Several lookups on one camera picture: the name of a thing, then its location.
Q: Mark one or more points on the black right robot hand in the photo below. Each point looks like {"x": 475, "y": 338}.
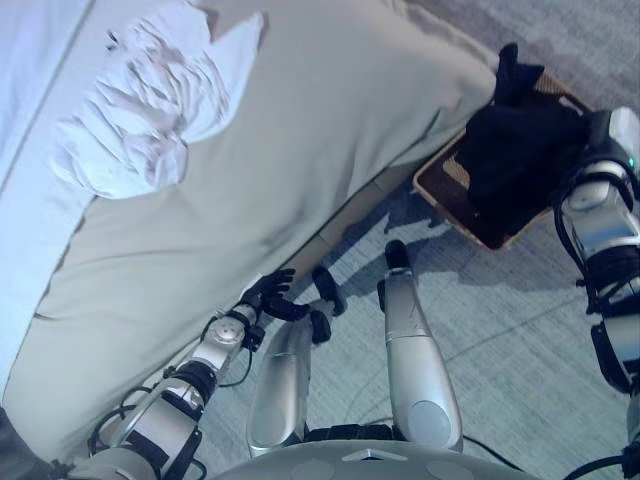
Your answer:
{"x": 597, "y": 132}

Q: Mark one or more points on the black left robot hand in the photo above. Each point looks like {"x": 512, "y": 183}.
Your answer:
{"x": 272, "y": 300}

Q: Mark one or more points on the black garment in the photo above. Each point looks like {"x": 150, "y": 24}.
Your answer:
{"x": 510, "y": 145}

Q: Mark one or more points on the white garment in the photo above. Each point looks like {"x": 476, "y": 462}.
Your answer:
{"x": 150, "y": 100}

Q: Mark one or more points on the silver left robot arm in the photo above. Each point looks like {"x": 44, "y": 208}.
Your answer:
{"x": 150, "y": 425}

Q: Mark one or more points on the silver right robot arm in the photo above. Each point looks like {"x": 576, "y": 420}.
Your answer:
{"x": 595, "y": 200}

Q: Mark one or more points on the brown wicker basket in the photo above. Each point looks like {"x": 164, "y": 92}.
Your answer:
{"x": 440, "y": 185}

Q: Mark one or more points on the large bed with beige cover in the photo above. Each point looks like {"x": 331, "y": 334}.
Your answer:
{"x": 300, "y": 125}

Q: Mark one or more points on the silver left robot leg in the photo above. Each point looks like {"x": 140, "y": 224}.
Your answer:
{"x": 280, "y": 380}

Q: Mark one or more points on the silver robot leg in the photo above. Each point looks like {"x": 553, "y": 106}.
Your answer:
{"x": 280, "y": 380}
{"x": 415, "y": 350}

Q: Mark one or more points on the silver right robot leg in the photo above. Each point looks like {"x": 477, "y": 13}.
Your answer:
{"x": 415, "y": 350}

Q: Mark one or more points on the grey robot torso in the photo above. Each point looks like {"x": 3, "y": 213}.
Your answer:
{"x": 350, "y": 465}

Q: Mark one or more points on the white duvet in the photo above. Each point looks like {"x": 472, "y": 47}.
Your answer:
{"x": 30, "y": 75}

